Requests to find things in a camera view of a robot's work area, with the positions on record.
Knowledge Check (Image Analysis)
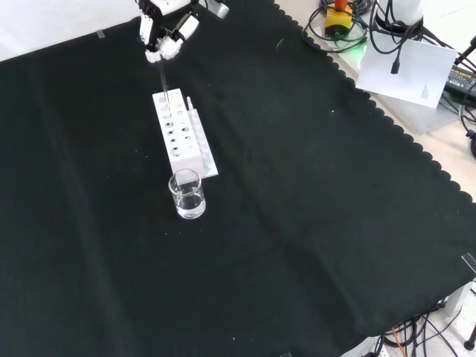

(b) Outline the black tripod foot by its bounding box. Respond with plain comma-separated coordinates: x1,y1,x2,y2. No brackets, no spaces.
463,322,476,351

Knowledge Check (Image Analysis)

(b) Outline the black cable bundle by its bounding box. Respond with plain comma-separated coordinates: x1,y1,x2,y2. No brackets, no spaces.
371,310,466,357

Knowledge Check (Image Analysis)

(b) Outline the black looped cable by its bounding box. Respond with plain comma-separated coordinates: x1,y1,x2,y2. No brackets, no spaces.
303,0,373,48

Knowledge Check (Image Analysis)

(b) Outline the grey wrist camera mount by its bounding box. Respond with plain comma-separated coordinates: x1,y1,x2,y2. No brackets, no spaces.
206,0,231,19

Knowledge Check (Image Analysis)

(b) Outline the white bench bracket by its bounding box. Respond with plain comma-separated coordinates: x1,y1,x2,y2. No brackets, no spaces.
443,280,470,318

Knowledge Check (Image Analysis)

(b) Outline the clear glass beaker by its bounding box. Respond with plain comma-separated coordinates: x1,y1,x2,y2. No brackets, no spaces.
168,169,207,220

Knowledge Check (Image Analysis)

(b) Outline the yellow stop button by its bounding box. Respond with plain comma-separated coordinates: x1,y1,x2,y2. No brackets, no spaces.
324,0,353,39

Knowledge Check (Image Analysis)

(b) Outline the white paper sheet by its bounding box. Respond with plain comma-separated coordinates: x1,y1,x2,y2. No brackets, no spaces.
356,33,458,109

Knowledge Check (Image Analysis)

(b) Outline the black cable with plug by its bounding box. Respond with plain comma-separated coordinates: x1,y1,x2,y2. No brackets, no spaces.
370,0,432,75

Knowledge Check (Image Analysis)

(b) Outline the clear glass rod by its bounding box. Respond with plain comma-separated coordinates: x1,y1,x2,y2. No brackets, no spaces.
158,59,171,115

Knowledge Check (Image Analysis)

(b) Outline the black round stand base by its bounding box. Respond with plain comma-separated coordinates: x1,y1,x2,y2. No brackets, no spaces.
465,129,476,161

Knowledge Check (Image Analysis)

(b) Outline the black power adapter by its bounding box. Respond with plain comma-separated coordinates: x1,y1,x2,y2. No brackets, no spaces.
443,63,476,98

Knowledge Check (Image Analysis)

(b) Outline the black bench cloth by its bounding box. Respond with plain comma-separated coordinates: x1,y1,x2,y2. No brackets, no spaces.
0,0,476,357

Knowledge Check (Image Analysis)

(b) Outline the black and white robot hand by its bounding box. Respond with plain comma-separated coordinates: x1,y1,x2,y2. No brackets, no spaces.
134,0,202,64

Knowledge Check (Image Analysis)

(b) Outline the pale grey board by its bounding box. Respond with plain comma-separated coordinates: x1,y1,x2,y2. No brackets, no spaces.
382,91,464,137

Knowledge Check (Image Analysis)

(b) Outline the white test tube rack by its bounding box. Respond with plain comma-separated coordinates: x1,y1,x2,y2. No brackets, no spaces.
151,88,219,178

